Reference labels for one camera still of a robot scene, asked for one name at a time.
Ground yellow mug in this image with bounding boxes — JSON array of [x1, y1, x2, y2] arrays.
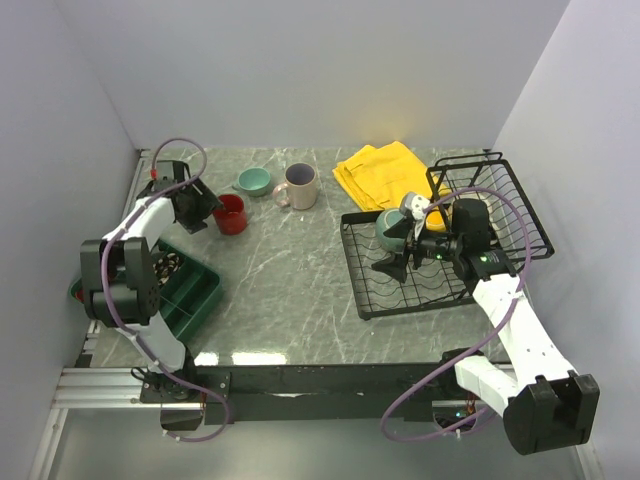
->
[[424, 207, 447, 233]]

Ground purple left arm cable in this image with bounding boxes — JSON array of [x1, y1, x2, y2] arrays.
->
[[99, 137, 234, 444]]

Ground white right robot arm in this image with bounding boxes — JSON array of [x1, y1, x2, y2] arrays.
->
[[373, 189, 600, 455]]

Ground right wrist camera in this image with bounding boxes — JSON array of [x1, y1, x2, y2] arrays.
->
[[399, 192, 431, 240]]

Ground small teal cup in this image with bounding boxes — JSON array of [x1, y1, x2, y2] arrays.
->
[[232, 167, 272, 197]]

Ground green glazed mug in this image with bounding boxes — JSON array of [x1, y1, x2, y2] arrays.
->
[[375, 208, 415, 254]]

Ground pink mug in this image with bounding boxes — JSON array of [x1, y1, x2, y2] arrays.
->
[[272, 163, 318, 210]]

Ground black wire dish rack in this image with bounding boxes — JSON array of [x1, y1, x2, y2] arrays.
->
[[341, 151, 554, 321]]

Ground red mug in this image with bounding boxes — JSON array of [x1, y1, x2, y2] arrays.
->
[[212, 194, 248, 236]]

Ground cream black hair ties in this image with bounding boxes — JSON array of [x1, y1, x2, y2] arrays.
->
[[152, 252, 184, 286]]

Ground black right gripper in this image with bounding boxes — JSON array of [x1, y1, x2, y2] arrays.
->
[[371, 216, 463, 283]]

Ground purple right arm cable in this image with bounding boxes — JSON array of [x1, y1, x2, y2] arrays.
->
[[379, 187, 532, 444]]

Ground black front base bar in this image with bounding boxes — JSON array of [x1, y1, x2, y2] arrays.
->
[[139, 363, 501, 432]]

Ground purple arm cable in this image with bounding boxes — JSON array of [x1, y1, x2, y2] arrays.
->
[[379, 187, 532, 444], [99, 137, 234, 444]]

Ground green organizer tray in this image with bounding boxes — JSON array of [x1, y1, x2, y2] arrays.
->
[[68, 239, 225, 344]]

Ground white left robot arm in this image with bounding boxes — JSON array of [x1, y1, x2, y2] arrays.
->
[[80, 160, 221, 402]]

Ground yellow cloth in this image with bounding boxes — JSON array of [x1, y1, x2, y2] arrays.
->
[[333, 141, 432, 211]]

